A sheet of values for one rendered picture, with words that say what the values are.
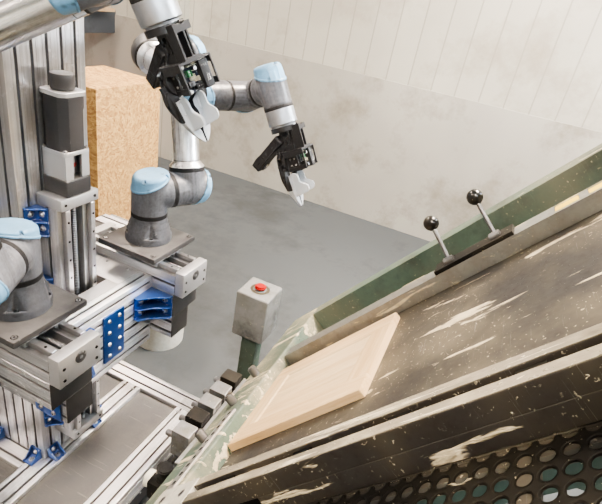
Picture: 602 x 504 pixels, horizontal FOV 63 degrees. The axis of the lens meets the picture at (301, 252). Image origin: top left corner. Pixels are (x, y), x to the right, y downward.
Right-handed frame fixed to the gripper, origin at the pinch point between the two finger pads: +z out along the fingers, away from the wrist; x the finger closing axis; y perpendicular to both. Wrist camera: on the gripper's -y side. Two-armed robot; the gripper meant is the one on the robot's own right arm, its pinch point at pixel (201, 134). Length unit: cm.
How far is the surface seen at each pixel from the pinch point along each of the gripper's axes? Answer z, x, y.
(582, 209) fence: 35, 43, 54
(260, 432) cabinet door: 62, -20, 7
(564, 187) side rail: 42, 64, 43
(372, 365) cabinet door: 51, 0, 27
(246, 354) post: 90, 13, -49
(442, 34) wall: 57, 331, -134
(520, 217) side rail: 49, 59, 34
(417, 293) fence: 53, 26, 22
